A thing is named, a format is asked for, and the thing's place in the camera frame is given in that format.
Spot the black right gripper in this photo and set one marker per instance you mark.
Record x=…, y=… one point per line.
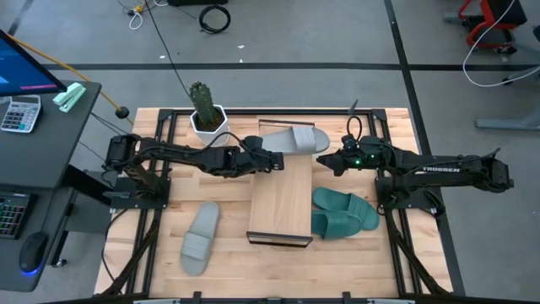
x=365, y=158

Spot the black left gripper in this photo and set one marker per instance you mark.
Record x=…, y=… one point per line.
x=251, y=160

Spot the grey rubber slide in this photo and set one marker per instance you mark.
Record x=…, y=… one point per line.
x=295, y=140
x=198, y=245

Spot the green rubber slide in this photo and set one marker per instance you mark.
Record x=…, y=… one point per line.
x=346, y=202
x=333, y=226

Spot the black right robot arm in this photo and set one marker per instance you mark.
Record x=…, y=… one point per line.
x=443, y=169

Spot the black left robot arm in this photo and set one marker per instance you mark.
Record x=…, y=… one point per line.
x=181, y=156

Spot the white hexagonal plant pot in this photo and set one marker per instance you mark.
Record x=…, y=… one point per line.
x=213, y=135

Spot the green cactus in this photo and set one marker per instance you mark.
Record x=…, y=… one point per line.
x=202, y=103

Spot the grey table leg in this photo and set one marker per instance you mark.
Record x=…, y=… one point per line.
x=510, y=122

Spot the red and black cart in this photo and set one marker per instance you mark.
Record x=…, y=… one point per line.
x=485, y=19

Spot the mint green stapler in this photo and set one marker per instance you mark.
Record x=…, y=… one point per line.
x=69, y=97

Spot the dark grey desk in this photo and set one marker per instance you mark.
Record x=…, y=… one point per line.
x=46, y=148

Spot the yellow pole with black knob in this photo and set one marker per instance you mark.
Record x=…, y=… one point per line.
x=63, y=66

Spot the black computer mouse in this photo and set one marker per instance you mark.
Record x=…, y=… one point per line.
x=33, y=251

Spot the grey calculator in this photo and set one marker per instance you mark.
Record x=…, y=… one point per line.
x=21, y=113

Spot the backlit black keyboard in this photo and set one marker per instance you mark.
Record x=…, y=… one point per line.
x=12, y=215

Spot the computer monitor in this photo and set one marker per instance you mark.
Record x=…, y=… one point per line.
x=21, y=69

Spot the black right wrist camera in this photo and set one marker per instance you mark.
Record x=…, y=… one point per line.
x=350, y=143

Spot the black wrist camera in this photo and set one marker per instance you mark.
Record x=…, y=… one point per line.
x=254, y=143
x=350, y=143

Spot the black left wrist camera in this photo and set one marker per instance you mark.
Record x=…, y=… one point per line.
x=254, y=143

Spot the wooden shelf with black frame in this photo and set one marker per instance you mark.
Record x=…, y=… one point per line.
x=280, y=194

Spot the black metal table frame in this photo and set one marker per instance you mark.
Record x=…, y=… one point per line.
x=166, y=126

